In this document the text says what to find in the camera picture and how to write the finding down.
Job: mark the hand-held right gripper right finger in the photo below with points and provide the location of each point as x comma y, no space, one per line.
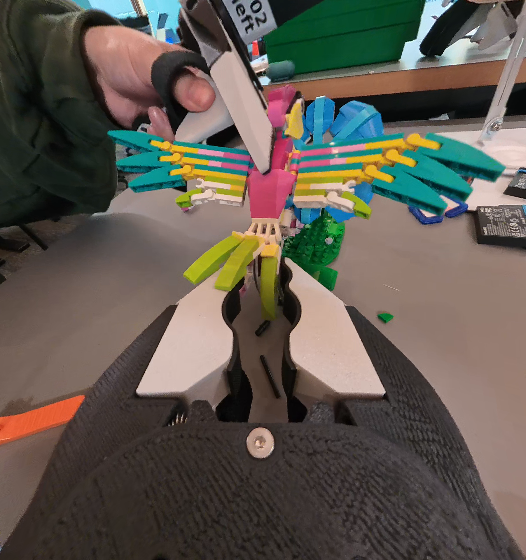
333,350

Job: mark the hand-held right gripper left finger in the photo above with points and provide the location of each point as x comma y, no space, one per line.
193,350

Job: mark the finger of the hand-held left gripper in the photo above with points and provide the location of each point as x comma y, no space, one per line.
241,109

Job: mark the colourful lego bird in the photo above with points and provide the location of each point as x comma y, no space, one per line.
267,192

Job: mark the person's left forearm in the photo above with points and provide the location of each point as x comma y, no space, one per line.
35,109

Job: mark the small green lego piece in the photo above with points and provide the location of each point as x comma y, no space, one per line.
385,317

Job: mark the black lego axle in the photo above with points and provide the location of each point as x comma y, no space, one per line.
269,376

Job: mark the short black lego pin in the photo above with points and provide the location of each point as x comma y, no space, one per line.
262,328

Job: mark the blue lego flower green base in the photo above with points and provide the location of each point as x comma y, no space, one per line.
315,245

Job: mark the person's left hand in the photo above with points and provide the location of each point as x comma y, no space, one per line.
123,65

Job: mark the teal round object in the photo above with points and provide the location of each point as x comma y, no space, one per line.
281,71

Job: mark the green storage bin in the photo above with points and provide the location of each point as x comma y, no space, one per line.
341,35

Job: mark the orange brick separator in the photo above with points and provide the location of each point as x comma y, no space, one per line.
31,420

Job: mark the wooden-edged table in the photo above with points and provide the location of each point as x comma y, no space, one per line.
420,72

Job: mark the black battery blue edge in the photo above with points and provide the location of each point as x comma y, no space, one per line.
503,227
525,183

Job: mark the black chair base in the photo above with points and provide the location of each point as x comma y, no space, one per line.
9,240

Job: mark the dark device with pale plates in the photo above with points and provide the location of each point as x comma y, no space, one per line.
442,30

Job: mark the clear stand with white base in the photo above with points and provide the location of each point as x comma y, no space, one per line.
508,151

